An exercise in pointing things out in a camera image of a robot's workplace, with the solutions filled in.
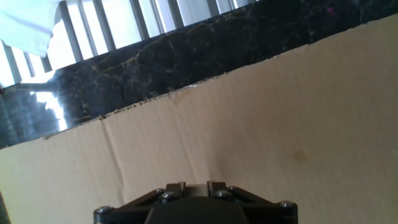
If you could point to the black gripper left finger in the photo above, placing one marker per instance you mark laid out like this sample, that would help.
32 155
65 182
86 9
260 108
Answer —
140 203

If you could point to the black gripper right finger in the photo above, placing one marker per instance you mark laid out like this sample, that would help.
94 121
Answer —
258 205

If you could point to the brown cardboard sheet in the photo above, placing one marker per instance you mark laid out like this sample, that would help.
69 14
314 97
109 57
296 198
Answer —
248 124

